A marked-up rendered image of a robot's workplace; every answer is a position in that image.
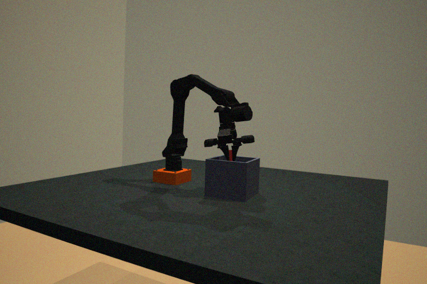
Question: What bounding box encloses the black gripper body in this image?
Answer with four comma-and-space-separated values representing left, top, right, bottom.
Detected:
204, 122, 255, 147

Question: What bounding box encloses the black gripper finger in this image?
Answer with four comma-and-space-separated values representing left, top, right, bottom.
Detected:
218, 145, 229, 161
231, 144, 242, 161

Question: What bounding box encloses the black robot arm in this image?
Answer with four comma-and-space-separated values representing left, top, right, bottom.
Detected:
162, 74, 253, 172

